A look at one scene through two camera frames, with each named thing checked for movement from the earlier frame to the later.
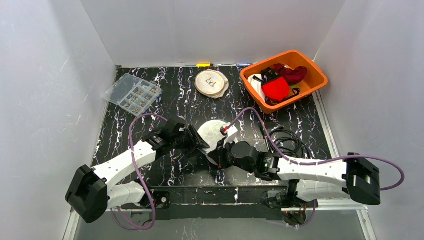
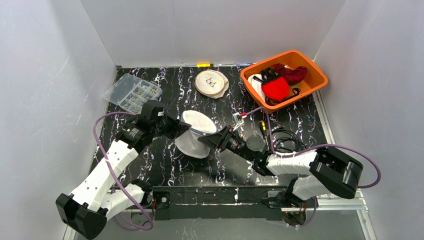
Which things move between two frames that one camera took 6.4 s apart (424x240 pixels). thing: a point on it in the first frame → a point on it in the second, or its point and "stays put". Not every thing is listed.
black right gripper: x=220 y=156 → x=224 y=139
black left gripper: x=189 y=136 → x=178 y=126
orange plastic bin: x=315 y=79 stays put
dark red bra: x=293 y=75 stays put
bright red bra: x=276 y=89 stays put
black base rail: x=213 y=203 stays put
